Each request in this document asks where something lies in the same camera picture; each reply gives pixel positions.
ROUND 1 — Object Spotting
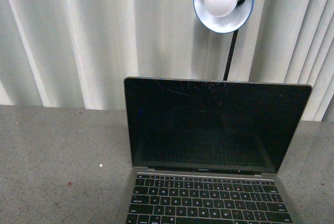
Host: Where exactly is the blue desk lamp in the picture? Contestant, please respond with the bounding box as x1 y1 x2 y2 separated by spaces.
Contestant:
193 0 255 81

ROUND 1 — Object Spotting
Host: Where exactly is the silver laptop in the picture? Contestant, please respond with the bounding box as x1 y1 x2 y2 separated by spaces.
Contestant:
116 77 312 223

